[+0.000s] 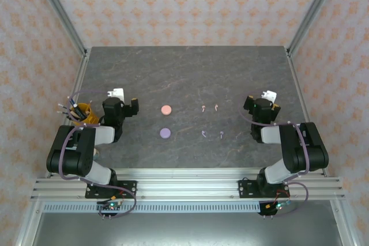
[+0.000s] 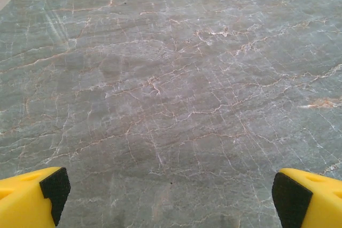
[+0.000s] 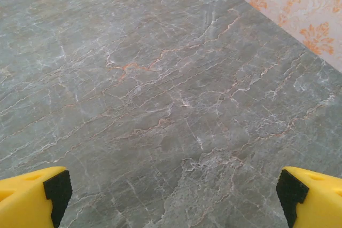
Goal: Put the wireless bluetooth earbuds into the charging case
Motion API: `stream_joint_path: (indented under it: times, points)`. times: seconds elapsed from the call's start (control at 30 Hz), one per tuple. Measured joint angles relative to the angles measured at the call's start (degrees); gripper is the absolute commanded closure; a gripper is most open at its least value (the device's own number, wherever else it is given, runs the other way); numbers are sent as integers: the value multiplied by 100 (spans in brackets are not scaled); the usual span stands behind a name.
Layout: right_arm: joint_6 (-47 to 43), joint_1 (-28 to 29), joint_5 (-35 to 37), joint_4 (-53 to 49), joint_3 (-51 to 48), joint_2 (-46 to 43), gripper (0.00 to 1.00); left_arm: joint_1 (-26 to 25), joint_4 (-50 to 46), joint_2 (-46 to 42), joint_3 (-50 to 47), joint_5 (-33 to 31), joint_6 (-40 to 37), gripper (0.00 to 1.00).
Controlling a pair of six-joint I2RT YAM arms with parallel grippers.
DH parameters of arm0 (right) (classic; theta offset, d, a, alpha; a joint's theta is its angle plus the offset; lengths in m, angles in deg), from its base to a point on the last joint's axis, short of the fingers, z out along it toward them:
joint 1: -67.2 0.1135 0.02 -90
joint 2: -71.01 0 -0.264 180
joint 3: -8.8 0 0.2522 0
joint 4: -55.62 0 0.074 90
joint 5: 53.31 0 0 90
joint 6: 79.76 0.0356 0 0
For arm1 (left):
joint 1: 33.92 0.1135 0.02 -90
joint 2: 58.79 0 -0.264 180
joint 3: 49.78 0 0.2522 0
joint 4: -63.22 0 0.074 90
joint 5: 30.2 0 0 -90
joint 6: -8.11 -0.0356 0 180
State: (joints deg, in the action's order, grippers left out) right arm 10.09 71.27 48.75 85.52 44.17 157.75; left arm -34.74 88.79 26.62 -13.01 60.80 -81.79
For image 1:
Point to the pink earbud charging case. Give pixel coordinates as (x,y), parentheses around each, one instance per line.
(166,110)

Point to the purple earbud charging case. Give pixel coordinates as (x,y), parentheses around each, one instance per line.
(165,133)

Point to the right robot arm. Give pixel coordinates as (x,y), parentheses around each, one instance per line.
(299,153)

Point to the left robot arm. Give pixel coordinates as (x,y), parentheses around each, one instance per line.
(69,159)

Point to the yellow pen cup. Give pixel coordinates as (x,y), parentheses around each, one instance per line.
(89,119)

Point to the wooden pencil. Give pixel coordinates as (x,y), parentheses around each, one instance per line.
(77,112)

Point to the blue pen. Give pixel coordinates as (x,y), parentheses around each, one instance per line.
(72,102)

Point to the black pen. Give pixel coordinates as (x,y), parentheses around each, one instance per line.
(64,106)
(64,113)

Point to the black controller board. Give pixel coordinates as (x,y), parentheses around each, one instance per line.
(111,207)
(276,207)

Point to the grey metal sheet panel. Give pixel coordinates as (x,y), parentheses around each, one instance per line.
(187,231)

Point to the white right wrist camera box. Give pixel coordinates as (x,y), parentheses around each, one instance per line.
(269,95)

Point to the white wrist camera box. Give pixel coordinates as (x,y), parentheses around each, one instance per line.
(116,94)
(269,95)

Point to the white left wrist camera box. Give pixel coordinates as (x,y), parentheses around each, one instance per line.
(116,94)

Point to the aluminium table side rail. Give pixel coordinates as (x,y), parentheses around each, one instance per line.
(297,79)
(79,79)

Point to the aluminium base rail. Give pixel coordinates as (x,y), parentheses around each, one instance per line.
(187,184)

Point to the aluminium frame corner post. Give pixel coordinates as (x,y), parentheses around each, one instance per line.
(60,9)
(314,9)

